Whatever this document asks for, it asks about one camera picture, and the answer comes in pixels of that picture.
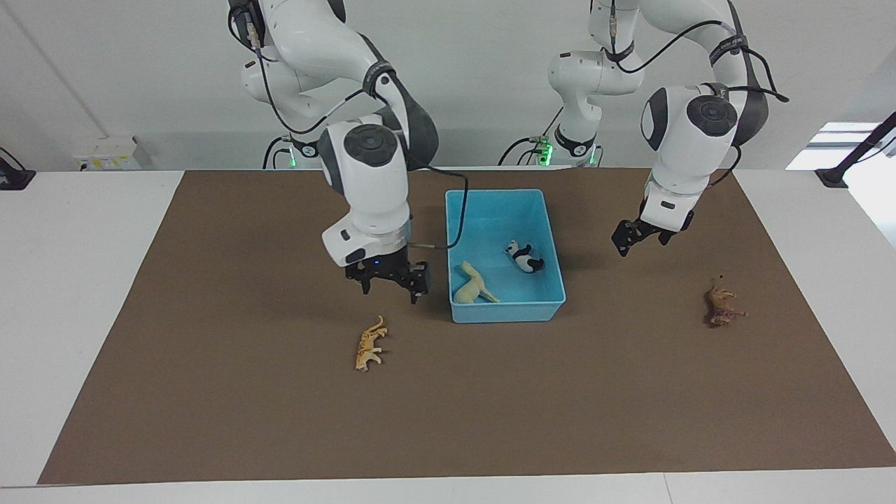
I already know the cream horse toy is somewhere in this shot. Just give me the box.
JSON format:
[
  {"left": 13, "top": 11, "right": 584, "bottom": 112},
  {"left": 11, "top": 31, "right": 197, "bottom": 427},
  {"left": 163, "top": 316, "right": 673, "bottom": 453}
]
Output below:
[{"left": 452, "top": 260, "right": 502, "bottom": 306}]

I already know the orange tiger toy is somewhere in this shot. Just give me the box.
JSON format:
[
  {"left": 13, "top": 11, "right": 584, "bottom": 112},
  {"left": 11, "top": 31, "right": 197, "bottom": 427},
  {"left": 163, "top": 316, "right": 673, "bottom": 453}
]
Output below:
[{"left": 354, "top": 314, "right": 389, "bottom": 373}]

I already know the brown lion toy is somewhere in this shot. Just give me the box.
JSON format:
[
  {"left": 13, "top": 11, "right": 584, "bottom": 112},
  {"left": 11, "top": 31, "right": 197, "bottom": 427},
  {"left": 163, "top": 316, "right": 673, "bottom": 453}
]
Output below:
[{"left": 704, "top": 275, "right": 749, "bottom": 329}]

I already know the black white panda toy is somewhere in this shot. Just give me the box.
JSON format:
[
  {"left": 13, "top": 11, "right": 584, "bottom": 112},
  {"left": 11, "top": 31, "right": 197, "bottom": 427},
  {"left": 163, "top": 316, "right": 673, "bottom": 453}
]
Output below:
[{"left": 503, "top": 239, "right": 546, "bottom": 275}]

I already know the light blue storage box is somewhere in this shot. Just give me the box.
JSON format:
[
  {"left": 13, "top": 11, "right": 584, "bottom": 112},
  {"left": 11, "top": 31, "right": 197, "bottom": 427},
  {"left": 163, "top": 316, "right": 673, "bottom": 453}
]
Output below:
[{"left": 445, "top": 188, "right": 567, "bottom": 325}]

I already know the brown table mat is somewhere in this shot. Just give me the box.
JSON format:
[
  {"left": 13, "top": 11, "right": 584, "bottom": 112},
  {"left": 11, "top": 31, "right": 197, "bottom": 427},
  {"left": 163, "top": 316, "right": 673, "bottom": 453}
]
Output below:
[{"left": 36, "top": 168, "right": 896, "bottom": 486}]

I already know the black clamp stand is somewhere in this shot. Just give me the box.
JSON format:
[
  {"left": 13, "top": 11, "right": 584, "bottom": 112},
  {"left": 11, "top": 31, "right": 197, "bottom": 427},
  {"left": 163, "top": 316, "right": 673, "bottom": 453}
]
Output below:
[{"left": 815, "top": 112, "right": 896, "bottom": 189}]

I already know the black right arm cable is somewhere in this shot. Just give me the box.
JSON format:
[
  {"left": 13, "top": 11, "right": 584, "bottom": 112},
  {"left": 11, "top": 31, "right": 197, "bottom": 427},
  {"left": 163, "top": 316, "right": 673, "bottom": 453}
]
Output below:
[{"left": 227, "top": 6, "right": 470, "bottom": 251}]

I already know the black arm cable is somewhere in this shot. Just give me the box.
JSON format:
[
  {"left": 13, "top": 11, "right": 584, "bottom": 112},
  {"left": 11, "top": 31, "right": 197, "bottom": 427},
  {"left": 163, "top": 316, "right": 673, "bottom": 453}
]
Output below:
[
  {"left": 227, "top": 6, "right": 470, "bottom": 251},
  {"left": 608, "top": 0, "right": 791, "bottom": 190}
]

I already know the black left base cable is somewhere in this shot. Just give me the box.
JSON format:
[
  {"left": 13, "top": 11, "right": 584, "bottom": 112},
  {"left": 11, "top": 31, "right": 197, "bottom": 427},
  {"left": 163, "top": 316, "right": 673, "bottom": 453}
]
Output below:
[{"left": 498, "top": 105, "right": 566, "bottom": 167}]

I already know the black base cable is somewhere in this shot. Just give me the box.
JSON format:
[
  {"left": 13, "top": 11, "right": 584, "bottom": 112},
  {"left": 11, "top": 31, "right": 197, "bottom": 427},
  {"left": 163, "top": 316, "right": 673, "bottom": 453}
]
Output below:
[
  {"left": 262, "top": 134, "right": 292, "bottom": 170},
  {"left": 498, "top": 105, "right": 566, "bottom": 167}
]

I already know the black right base cable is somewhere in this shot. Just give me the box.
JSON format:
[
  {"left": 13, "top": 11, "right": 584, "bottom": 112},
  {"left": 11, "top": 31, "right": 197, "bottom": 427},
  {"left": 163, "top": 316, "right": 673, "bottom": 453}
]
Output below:
[{"left": 262, "top": 134, "right": 292, "bottom": 170}]

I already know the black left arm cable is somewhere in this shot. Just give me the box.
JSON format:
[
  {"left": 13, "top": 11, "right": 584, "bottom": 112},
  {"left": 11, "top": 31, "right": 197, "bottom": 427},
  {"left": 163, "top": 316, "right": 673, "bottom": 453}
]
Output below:
[{"left": 608, "top": 0, "right": 791, "bottom": 190}]

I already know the white wall socket box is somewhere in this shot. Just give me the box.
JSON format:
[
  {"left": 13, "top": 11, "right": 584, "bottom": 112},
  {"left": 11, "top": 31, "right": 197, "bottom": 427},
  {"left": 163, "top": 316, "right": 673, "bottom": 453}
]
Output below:
[{"left": 73, "top": 136, "right": 141, "bottom": 172}]

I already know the black table mount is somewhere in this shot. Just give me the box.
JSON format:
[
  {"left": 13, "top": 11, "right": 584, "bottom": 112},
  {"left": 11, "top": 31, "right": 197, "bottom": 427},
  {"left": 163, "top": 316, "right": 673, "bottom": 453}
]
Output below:
[{"left": 0, "top": 147, "right": 36, "bottom": 191}]

